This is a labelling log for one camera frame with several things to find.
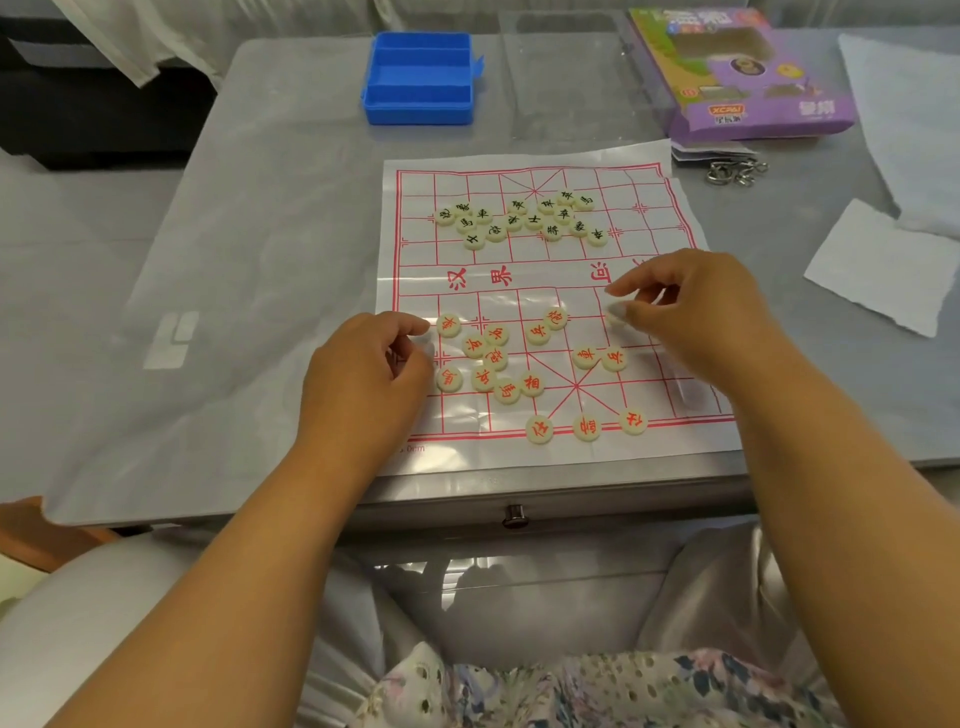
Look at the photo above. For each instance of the person's left hand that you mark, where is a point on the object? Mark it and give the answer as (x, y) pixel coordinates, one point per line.
(352, 382)

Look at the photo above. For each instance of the person's right hand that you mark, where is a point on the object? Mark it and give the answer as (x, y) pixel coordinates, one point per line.
(712, 315)

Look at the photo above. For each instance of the person's left thumb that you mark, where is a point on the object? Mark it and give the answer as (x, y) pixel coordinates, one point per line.
(416, 361)

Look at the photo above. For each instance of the person's right thumb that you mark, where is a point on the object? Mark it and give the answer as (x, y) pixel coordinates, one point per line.
(637, 319)

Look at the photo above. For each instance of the cream round chess disc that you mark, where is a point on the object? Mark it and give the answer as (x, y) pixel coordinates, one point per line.
(615, 310)

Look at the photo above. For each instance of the person's left forearm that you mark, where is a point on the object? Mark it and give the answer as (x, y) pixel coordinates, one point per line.
(247, 585)

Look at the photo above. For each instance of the person's right forearm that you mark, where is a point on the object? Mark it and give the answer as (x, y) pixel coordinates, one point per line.
(840, 525)

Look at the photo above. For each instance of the group of red-marked chess pieces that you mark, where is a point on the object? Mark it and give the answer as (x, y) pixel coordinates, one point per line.
(507, 391)

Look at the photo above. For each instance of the white paper chess board sheet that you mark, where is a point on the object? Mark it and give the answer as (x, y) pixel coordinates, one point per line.
(540, 300)

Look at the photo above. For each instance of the group of black-marked chess pieces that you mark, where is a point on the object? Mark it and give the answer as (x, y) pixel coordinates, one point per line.
(525, 219)

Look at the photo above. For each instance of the bunch of metal key clasps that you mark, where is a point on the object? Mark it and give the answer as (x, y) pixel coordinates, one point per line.
(736, 172)

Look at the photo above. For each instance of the clear plastic table cover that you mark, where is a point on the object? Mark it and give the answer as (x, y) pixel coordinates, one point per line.
(247, 300)

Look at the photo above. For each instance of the small stack of white cards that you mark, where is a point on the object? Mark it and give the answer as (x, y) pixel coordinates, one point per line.
(709, 151)

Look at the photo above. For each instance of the dark metal drawer knob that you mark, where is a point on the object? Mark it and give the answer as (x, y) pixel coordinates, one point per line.
(515, 516)

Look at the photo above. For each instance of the small white paper sheet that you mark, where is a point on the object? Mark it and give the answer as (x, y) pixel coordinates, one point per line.
(877, 266)

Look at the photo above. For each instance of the clear plastic tray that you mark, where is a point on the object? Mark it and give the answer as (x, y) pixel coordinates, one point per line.
(570, 75)

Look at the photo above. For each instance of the purple cardboard game box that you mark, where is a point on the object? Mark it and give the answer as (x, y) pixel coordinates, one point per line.
(750, 75)

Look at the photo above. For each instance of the blue plastic storage box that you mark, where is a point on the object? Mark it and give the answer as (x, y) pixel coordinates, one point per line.
(418, 79)

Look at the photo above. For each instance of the large white paper sheet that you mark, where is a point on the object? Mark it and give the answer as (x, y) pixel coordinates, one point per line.
(907, 127)

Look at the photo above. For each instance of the floral patterned dress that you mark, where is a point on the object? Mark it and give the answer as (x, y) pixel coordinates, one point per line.
(600, 690)

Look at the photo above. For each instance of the white satin garment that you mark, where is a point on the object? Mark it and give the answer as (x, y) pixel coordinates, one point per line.
(112, 622)

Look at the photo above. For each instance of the orange wooden chair part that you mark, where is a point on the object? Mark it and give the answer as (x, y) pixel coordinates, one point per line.
(45, 532)

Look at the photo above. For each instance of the black furniture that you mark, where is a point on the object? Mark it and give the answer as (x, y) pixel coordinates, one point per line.
(90, 97)

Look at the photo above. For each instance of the white hanging cloth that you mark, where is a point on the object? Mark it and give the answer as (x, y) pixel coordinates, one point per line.
(142, 37)

